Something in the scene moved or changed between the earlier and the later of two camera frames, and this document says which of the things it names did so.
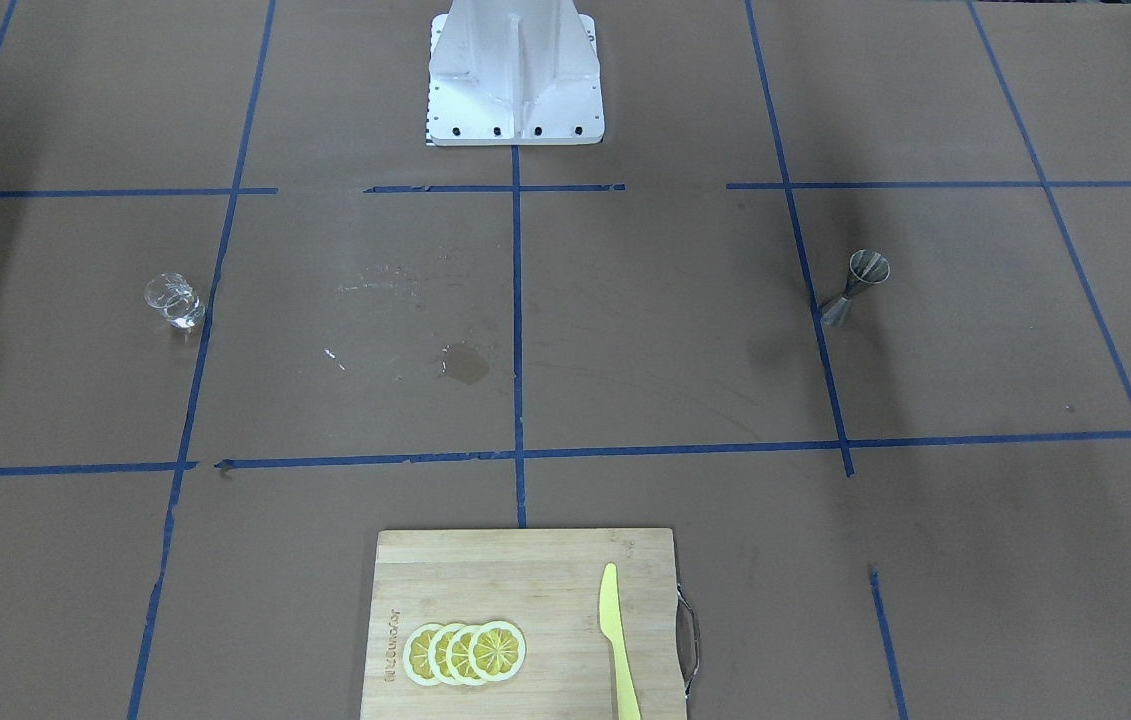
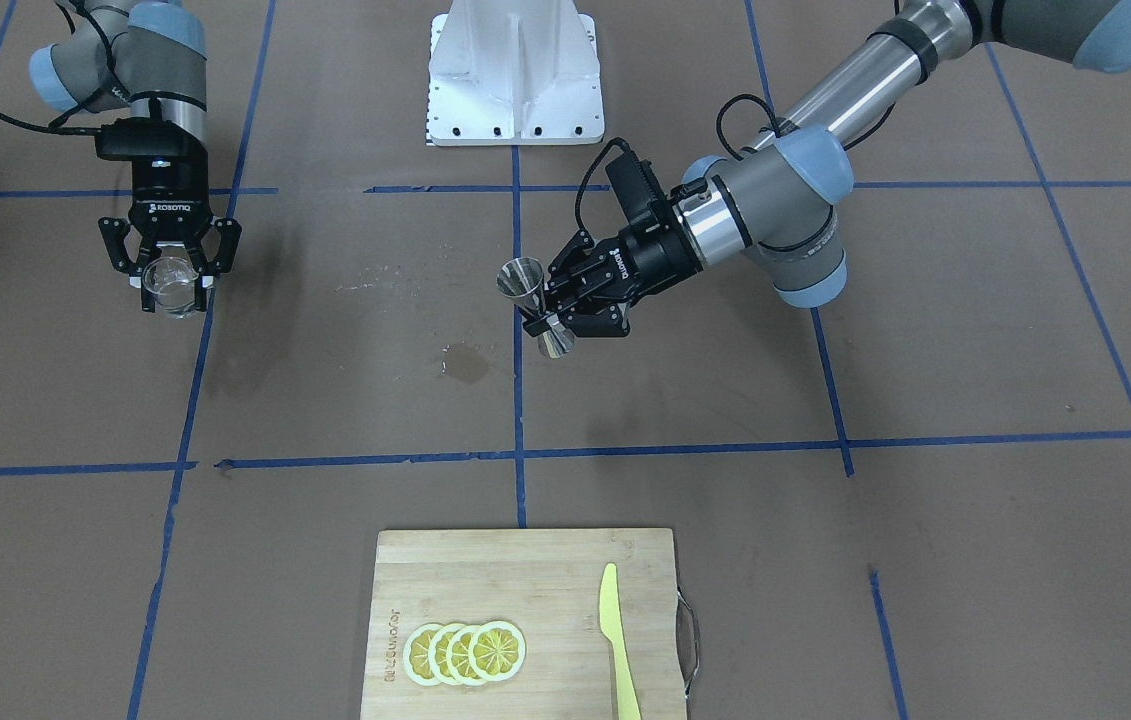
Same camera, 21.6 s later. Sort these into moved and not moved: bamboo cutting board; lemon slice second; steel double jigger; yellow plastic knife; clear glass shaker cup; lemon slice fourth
Moved: clear glass shaker cup; steel double jigger
Not moved: bamboo cutting board; lemon slice fourth; lemon slice second; yellow plastic knife
